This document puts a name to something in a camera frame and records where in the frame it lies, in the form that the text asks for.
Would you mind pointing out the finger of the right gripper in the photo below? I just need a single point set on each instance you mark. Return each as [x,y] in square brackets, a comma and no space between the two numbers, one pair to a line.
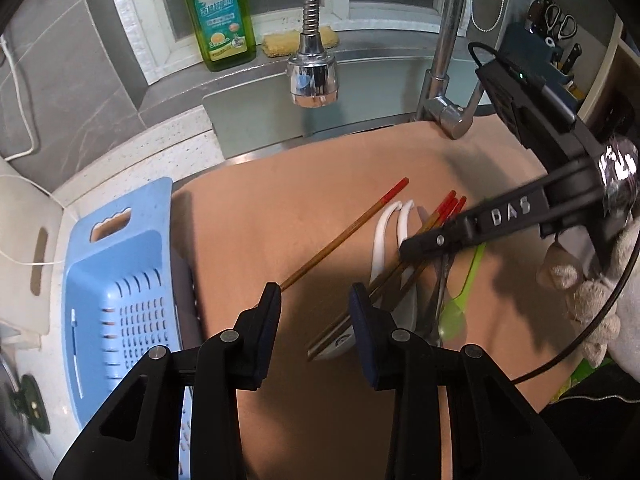
[445,239]

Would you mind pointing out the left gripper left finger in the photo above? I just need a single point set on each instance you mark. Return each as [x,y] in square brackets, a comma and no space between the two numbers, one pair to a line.
[258,327]

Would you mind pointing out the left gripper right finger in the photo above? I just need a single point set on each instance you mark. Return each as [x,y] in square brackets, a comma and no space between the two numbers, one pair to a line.
[373,330]

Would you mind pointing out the white ceramic spoon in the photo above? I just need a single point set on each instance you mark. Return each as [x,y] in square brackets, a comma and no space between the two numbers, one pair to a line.
[405,314]
[378,249]

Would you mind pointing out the red-tipped wooden chopstick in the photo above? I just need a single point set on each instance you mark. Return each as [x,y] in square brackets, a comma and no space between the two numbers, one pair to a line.
[334,335]

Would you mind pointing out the stainless steel spoon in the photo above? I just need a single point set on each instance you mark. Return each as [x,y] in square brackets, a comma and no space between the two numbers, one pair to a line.
[429,318]

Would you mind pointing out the green plastic spoon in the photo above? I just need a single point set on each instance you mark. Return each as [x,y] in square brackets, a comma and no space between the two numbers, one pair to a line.
[452,321]

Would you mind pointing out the lone red-tipped chopstick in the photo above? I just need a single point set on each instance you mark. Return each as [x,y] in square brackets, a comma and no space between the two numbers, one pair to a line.
[343,236]

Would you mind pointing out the grey gloved right hand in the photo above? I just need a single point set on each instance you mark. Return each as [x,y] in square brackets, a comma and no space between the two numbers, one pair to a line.
[617,335]

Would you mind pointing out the blue knife holder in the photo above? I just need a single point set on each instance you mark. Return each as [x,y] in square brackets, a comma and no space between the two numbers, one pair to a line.
[533,55]

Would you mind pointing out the black scissors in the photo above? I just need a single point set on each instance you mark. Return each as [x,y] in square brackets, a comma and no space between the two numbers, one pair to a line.
[546,20]

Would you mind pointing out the tan felt mat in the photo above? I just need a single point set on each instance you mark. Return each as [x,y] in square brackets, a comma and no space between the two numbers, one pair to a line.
[318,219]

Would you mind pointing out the blue plastic basket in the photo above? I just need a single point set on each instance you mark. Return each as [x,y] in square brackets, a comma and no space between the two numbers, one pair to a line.
[125,290]

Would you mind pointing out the steel pot lid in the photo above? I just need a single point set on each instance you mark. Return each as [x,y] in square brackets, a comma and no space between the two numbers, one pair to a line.
[15,431]

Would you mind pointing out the yellow sponge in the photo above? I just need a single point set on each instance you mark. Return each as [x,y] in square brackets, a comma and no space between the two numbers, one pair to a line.
[286,43]

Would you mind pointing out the green dish soap bottle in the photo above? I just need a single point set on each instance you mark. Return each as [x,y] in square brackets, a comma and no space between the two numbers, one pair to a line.
[224,32]

